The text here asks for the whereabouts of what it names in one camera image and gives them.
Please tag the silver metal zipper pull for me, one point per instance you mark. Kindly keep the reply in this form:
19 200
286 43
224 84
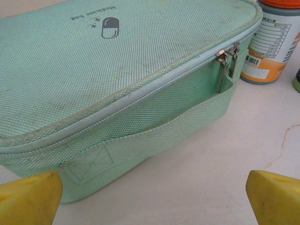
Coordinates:
221 72
234 63

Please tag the orange-capped supplement bottle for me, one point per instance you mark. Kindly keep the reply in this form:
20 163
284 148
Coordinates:
267 47

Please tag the green bottle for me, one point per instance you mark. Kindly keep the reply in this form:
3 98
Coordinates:
297 80

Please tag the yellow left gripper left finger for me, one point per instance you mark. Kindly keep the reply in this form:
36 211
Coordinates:
28 199

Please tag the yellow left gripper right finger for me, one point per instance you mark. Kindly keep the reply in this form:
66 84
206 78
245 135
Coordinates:
274 199

